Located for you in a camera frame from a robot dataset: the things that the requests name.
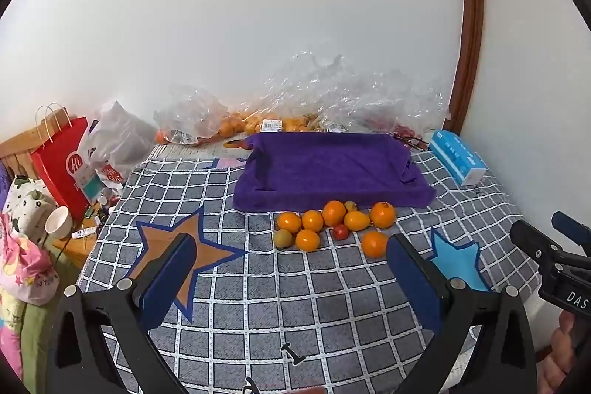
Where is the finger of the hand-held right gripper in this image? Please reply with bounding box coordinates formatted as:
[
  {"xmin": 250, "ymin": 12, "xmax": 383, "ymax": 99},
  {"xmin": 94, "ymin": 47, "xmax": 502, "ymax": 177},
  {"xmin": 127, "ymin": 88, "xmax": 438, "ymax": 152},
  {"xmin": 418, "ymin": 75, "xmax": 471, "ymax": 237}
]
[
  {"xmin": 553, "ymin": 212, "xmax": 591, "ymax": 248},
  {"xmin": 510, "ymin": 219, "xmax": 561, "ymax": 289}
]

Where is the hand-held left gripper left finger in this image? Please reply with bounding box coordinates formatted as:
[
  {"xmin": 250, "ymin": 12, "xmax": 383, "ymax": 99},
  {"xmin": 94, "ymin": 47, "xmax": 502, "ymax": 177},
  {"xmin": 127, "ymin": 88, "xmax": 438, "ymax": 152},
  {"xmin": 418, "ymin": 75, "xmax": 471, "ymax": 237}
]
[{"xmin": 51, "ymin": 232, "xmax": 199, "ymax": 394}]

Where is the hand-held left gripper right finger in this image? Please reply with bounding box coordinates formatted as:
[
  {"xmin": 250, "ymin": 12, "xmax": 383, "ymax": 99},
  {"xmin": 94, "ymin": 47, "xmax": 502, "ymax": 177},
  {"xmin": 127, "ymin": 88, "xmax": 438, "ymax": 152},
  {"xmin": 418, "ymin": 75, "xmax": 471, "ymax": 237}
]
[{"xmin": 385, "ymin": 233, "xmax": 539, "ymax": 394}]

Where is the orange mandarin with stem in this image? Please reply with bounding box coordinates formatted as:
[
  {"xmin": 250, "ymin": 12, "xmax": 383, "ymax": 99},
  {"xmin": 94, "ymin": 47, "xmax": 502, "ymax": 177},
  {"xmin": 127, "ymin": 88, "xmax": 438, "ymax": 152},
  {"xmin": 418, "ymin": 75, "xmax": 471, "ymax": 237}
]
[{"xmin": 370, "ymin": 201, "xmax": 397, "ymax": 229}]

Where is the oblong orange mandarin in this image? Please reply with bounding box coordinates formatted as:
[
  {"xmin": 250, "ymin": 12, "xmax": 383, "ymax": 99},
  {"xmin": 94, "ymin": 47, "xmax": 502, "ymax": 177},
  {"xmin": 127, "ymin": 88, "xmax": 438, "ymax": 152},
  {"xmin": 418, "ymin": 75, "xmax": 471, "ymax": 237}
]
[{"xmin": 344, "ymin": 210, "xmax": 371, "ymax": 232}]

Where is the large orange mandarin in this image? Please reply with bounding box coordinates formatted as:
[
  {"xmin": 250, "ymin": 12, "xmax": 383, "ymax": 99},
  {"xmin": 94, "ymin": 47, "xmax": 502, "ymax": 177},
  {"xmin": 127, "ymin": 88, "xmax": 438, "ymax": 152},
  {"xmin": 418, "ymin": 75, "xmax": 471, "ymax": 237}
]
[{"xmin": 322, "ymin": 200, "xmax": 347, "ymax": 227}]

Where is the purple towel covered tray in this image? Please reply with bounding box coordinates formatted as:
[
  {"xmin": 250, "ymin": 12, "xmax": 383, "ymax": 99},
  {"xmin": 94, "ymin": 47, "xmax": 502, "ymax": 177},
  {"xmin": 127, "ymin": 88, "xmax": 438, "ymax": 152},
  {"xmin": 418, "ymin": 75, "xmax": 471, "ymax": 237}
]
[{"xmin": 232, "ymin": 132, "xmax": 437, "ymax": 212}]

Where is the pile of red fruits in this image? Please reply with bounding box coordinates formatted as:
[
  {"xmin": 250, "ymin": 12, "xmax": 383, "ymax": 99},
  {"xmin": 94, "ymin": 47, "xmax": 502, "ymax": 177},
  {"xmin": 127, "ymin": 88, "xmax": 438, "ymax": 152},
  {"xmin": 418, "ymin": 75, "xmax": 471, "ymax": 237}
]
[{"xmin": 360, "ymin": 117, "xmax": 428, "ymax": 145}]

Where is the clear bag with red fruits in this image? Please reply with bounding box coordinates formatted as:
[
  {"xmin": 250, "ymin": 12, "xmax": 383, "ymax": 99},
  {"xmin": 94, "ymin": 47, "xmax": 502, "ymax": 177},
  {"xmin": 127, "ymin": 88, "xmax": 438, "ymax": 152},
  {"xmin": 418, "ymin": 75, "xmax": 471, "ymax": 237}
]
[{"xmin": 318, "ymin": 71, "xmax": 451, "ymax": 145}]

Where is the person's right hand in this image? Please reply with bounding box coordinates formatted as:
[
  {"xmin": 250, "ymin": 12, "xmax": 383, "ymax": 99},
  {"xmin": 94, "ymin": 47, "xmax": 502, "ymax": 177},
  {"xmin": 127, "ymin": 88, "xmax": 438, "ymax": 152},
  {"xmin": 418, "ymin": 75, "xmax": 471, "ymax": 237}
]
[{"xmin": 538, "ymin": 312, "xmax": 591, "ymax": 394}]

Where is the wooden nightstand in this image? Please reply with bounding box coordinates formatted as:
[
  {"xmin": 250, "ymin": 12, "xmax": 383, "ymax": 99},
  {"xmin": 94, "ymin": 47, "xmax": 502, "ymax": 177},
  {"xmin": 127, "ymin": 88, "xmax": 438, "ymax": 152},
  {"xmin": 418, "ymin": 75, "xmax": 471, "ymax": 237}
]
[{"xmin": 48, "ymin": 209, "xmax": 112, "ymax": 270}]

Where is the grey checkered star blanket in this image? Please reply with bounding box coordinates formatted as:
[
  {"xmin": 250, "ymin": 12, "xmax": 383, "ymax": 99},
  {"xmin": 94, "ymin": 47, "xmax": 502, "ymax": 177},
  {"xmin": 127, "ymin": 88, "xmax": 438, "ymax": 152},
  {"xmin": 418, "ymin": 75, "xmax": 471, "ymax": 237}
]
[{"xmin": 76, "ymin": 154, "xmax": 541, "ymax": 394}]

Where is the blue tissue pack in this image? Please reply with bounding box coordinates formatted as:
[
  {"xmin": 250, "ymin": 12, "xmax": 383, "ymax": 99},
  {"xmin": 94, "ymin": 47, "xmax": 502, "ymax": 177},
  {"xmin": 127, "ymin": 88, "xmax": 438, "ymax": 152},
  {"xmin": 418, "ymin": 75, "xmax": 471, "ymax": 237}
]
[{"xmin": 428, "ymin": 129, "xmax": 489, "ymax": 186}]

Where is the teal and white packet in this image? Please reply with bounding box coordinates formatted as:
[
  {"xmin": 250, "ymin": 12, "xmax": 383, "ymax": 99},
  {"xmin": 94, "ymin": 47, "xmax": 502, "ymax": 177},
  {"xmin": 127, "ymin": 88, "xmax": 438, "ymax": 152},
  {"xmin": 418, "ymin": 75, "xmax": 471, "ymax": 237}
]
[{"xmin": 76, "ymin": 165, "xmax": 105, "ymax": 205}]

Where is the white cup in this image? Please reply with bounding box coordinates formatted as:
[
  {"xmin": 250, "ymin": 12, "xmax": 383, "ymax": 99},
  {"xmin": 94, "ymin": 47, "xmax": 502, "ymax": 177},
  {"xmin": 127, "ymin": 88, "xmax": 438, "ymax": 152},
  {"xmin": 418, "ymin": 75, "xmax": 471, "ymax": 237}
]
[{"xmin": 45, "ymin": 206, "xmax": 74, "ymax": 239}]

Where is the newspaper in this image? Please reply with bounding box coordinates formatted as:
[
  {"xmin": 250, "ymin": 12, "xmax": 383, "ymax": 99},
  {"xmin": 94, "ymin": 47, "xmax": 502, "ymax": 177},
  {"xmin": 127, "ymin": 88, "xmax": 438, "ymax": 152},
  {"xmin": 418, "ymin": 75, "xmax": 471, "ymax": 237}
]
[{"xmin": 152, "ymin": 142, "xmax": 252, "ymax": 161}]

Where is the pink printed cloth bag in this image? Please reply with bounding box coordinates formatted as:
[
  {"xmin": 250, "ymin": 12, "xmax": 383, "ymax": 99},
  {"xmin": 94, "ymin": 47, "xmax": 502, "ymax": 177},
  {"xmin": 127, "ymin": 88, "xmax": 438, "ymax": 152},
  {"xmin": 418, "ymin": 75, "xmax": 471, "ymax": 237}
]
[{"xmin": 0, "ymin": 214, "xmax": 61, "ymax": 307}]

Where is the green blanket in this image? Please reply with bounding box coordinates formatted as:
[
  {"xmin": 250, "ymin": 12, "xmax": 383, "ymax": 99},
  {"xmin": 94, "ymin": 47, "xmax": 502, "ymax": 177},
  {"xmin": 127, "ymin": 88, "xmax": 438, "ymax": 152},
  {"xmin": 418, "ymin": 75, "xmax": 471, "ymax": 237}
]
[{"xmin": 0, "ymin": 246, "xmax": 88, "ymax": 394}]

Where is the grey plastic bag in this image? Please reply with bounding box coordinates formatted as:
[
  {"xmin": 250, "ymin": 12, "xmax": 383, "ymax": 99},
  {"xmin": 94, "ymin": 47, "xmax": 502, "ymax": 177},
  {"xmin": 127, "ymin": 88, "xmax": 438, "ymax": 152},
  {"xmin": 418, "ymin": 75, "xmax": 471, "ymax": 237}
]
[{"xmin": 76, "ymin": 101, "xmax": 158, "ymax": 182}]

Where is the red paper shopping bag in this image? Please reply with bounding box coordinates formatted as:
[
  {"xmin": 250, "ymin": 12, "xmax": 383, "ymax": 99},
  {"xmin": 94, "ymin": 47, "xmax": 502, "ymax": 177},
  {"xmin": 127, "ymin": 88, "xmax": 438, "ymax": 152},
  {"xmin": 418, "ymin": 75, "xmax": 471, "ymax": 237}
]
[{"xmin": 30, "ymin": 102, "xmax": 100, "ymax": 219}]

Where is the white floral cloth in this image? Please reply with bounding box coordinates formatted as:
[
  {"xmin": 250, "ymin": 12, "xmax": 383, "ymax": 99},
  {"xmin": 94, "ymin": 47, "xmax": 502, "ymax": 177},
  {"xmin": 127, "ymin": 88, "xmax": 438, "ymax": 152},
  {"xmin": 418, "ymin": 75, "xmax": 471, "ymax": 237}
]
[{"xmin": 2, "ymin": 175, "xmax": 58, "ymax": 247}]

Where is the pile of bagged mandarins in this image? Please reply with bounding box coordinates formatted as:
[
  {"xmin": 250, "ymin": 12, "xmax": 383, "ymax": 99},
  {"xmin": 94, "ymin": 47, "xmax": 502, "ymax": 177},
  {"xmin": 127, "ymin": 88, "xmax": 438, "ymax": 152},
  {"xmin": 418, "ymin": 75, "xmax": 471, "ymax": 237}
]
[{"xmin": 156, "ymin": 110, "xmax": 324, "ymax": 145}]

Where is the small clear plastic bag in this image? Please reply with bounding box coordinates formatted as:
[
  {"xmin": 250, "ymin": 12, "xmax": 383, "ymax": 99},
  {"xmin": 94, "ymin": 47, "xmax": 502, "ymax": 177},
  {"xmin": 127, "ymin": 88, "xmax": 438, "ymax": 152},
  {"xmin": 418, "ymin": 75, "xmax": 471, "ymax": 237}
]
[{"xmin": 154, "ymin": 85, "xmax": 245, "ymax": 145}]

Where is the wooden headboard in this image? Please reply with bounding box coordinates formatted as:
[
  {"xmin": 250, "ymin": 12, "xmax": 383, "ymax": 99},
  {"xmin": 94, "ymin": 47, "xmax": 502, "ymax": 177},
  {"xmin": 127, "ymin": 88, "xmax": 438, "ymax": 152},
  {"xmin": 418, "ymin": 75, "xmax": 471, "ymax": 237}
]
[{"xmin": 0, "ymin": 124, "xmax": 47, "ymax": 173}]

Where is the thin black cable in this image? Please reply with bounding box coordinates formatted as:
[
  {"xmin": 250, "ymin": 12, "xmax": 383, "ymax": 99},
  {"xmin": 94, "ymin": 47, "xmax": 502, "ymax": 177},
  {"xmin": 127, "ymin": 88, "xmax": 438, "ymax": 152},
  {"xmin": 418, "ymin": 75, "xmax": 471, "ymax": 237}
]
[{"xmin": 392, "ymin": 131, "xmax": 432, "ymax": 152}]

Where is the brown wooden door frame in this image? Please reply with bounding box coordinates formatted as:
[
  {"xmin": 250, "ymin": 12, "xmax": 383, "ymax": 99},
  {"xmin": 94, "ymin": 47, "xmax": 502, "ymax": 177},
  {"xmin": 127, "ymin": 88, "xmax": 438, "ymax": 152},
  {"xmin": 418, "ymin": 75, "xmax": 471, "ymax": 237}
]
[{"xmin": 445, "ymin": 0, "xmax": 485, "ymax": 131}]

